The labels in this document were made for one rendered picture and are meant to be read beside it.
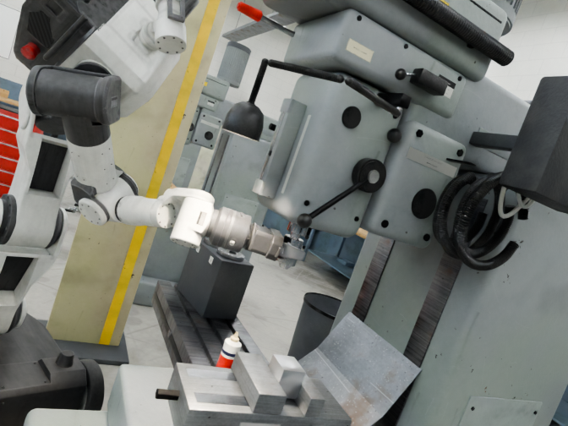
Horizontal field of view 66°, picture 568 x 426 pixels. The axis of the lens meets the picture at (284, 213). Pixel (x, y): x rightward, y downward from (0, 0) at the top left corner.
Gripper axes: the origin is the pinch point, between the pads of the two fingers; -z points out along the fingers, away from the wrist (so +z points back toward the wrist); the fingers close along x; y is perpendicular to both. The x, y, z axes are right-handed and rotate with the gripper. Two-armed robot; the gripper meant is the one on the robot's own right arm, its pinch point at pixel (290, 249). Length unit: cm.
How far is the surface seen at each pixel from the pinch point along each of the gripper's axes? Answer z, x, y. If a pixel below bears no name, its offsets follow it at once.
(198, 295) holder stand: 14.9, 35.0, 29.2
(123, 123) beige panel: 79, 155, -9
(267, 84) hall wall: -14, 954, -182
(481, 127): -32, -1, -42
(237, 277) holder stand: 5.6, 32.7, 19.4
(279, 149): 10.8, -5.6, -20.4
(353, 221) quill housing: -9.3, -7.4, -11.6
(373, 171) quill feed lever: -8.1, -11.1, -22.7
